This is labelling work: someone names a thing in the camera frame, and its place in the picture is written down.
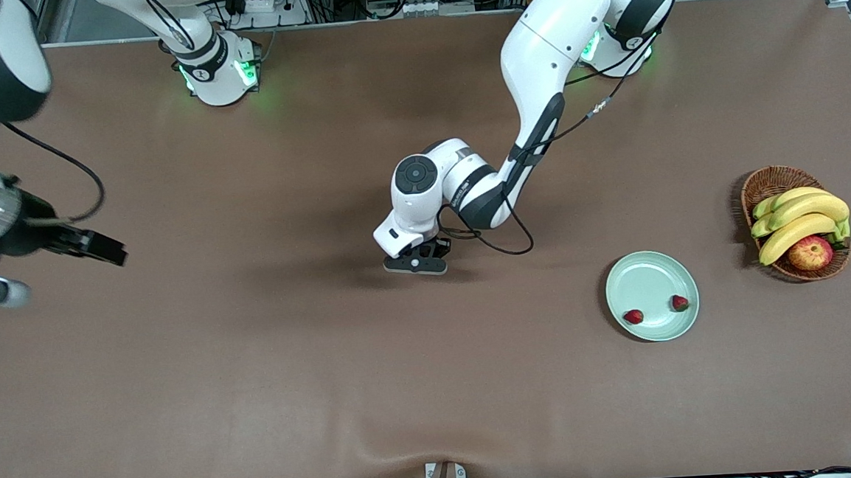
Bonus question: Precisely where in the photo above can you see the light green round plate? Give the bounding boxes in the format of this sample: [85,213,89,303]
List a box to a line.
[604,248,703,345]

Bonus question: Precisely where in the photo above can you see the brown table mat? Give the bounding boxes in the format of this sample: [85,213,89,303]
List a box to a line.
[0,0,851,478]

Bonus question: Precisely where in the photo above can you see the white terminal block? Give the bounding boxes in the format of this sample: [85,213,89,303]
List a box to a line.
[400,0,475,18]

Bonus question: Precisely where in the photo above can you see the white power strip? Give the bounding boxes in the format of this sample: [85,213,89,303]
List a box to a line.
[223,0,310,30]

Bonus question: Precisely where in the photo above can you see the brown wicker basket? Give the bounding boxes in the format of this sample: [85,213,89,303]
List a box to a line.
[738,161,851,286]

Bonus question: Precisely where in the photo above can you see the red yellow apple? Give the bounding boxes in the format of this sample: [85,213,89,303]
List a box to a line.
[786,235,836,273]

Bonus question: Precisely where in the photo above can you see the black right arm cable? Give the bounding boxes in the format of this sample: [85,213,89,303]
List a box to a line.
[0,0,207,229]

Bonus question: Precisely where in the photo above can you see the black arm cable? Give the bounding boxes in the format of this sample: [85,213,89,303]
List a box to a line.
[422,0,715,261]
[0,0,207,229]

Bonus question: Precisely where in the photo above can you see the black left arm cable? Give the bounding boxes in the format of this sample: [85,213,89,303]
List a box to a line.
[422,0,715,261]

